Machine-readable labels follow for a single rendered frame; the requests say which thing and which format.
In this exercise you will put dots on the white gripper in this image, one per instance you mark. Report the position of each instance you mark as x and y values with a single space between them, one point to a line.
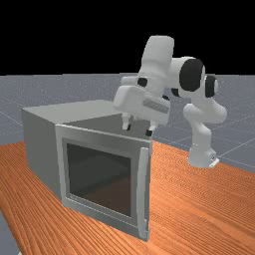
141 103

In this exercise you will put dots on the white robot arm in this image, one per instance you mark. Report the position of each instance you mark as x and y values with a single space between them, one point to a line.
199 99

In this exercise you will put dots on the grey microwave door with window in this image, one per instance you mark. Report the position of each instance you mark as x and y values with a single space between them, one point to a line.
99 139

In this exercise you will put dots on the grey microwave oven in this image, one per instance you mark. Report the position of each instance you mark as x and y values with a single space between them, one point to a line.
40 142

